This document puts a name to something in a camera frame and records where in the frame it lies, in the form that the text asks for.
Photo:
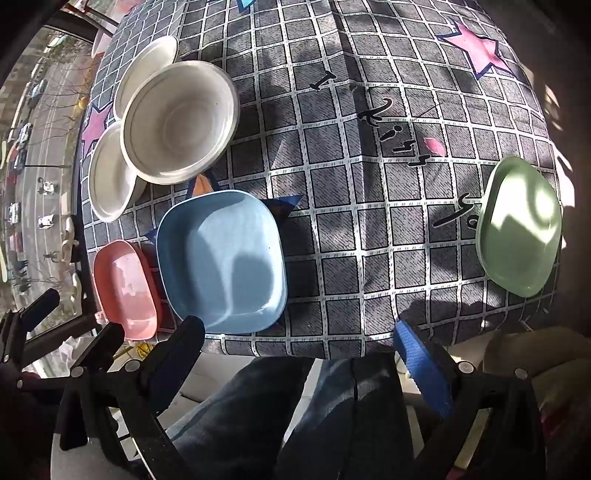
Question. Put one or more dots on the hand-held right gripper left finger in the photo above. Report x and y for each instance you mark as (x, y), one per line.
(180, 355)

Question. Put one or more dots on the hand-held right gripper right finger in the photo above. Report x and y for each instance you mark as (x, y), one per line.
(420, 360)

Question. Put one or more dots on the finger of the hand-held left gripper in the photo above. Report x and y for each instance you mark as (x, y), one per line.
(41, 307)
(106, 344)

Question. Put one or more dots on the pink square bowl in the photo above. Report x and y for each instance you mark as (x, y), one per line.
(122, 286)

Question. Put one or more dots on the blue square plate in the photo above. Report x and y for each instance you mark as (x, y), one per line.
(221, 258)

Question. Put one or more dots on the small white bowl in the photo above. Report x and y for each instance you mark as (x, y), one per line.
(143, 64)
(108, 180)

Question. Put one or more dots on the green square plate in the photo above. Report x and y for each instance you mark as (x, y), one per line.
(517, 230)

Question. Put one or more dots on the large white bowl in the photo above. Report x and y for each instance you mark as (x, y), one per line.
(184, 124)

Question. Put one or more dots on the person's blue jeans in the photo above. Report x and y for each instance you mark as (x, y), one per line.
(286, 429)

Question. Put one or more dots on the olive cushion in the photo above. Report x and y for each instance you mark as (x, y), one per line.
(554, 364)

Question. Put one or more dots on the red cloth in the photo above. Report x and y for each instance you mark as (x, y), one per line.
(565, 434)

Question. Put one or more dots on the grey checked star-print cloth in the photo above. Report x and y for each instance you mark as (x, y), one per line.
(346, 207)

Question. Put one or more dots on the row of parked cars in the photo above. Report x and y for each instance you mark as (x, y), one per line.
(23, 134)

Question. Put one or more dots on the pink plastic tub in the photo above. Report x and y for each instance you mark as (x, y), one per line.
(127, 5)

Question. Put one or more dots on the black window frame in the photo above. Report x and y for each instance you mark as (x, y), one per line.
(92, 23)

